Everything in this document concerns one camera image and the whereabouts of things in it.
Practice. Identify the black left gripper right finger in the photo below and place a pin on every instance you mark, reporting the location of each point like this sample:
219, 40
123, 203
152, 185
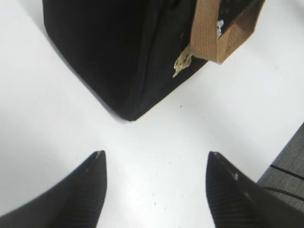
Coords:
235, 201

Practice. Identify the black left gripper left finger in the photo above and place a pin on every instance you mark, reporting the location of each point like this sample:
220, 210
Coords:
75, 202

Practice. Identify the black canvas tote bag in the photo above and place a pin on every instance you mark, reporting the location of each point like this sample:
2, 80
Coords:
133, 53

